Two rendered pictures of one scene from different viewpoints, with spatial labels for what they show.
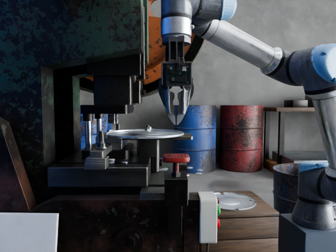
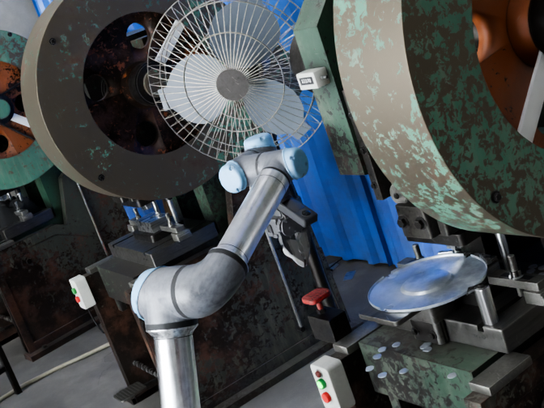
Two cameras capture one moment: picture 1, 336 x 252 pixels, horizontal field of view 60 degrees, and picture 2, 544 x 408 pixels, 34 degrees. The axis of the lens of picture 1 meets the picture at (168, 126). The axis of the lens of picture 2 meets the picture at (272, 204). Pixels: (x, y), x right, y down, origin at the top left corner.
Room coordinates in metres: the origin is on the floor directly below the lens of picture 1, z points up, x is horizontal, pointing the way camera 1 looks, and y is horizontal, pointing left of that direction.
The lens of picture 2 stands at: (2.66, -1.15, 1.62)
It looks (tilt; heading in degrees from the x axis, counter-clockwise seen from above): 15 degrees down; 150
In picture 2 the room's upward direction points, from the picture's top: 20 degrees counter-clockwise
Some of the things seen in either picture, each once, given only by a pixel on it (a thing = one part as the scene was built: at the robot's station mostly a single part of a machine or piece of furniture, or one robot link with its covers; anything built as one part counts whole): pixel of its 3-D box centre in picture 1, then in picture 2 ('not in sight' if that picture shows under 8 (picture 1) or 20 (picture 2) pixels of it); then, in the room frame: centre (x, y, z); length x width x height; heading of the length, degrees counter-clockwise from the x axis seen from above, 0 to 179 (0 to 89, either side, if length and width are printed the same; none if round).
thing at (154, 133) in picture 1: (144, 133); (427, 282); (1.08, 0.09, 0.78); 0.29 x 0.29 x 0.01
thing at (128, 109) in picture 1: (109, 112); (455, 228); (1.08, 0.22, 0.86); 0.20 x 0.16 x 0.05; 0
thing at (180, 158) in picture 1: (175, 169); (320, 306); (0.75, -0.02, 0.72); 0.07 x 0.06 x 0.08; 90
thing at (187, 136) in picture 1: (158, 151); (420, 316); (1.08, 0.04, 0.72); 0.25 x 0.14 x 0.14; 90
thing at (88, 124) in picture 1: (88, 129); not in sight; (0.99, 0.27, 0.81); 0.02 x 0.02 x 0.14
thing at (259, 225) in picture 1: (228, 231); not in sight; (1.59, -0.34, 0.18); 0.40 x 0.38 x 0.35; 96
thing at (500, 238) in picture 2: (99, 126); (502, 242); (1.16, 0.27, 0.81); 0.02 x 0.02 x 0.14
